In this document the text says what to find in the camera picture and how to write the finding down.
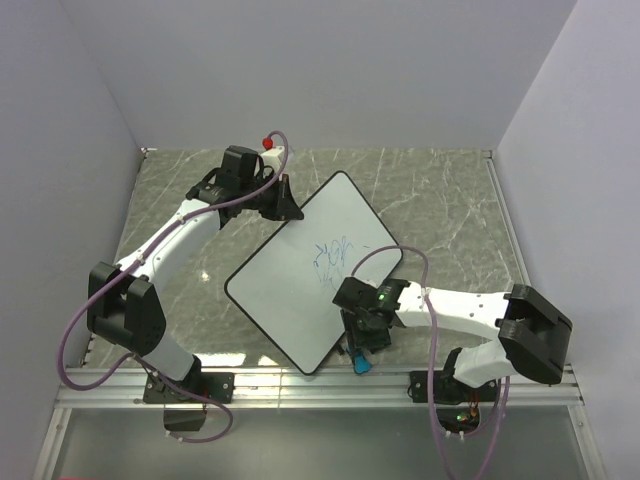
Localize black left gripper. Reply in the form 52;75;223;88
241;172;303;222

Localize blue bone-shaped whiteboard eraser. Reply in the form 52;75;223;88
352;355;371;375

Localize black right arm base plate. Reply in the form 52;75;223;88
407;370;499;406

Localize aluminium right side rail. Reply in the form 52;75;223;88
482;149;559;366

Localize white whiteboard black frame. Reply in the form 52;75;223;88
224;171;403;375

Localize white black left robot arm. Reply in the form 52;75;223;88
87;137;304;402

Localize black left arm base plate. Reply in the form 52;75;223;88
143;372;235;404

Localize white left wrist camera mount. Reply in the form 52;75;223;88
261;136;287;172

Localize aluminium rail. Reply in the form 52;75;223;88
482;149;559;366
54;365;584;410

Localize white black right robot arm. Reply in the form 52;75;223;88
333;277;573;405

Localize aluminium front rail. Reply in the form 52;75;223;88
54;365;584;410

